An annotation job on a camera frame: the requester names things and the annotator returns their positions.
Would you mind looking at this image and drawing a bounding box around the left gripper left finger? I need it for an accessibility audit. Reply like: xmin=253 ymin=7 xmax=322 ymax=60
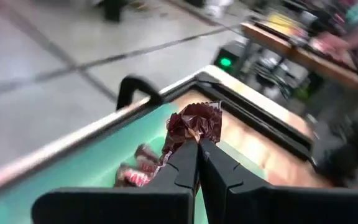
xmin=31 ymin=139 xmax=199 ymax=224

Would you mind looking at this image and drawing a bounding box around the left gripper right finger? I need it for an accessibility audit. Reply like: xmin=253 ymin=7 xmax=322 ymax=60
xmin=199 ymin=139 xmax=358 ymax=224

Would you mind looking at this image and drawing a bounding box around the mint green plastic bin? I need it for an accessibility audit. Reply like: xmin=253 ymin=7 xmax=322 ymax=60
xmin=0 ymin=101 xmax=269 ymax=224

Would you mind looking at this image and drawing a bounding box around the black table edge hook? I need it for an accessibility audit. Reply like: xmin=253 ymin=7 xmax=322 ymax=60
xmin=116 ymin=74 xmax=165 ymax=111

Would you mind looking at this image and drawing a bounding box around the computer tower with green lights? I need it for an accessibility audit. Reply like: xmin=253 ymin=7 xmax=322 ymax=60
xmin=212 ymin=42 xmax=251 ymax=77

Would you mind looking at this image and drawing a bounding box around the wooden workbench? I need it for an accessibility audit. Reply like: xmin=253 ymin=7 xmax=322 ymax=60
xmin=240 ymin=21 xmax=358 ymax=91

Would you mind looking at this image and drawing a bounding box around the yellow pad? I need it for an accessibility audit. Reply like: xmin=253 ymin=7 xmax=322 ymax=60
xmin=264 ymin=11 xmax=295 ymax=32

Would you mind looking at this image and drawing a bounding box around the black computer tower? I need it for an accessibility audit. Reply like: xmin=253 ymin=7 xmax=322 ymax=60
xmin=103 ymin=0 xmax=129 ymax=23

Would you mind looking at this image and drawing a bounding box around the person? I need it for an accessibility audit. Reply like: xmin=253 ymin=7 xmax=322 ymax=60
xmin=317 ymin=23 xmax=358 ymax=52

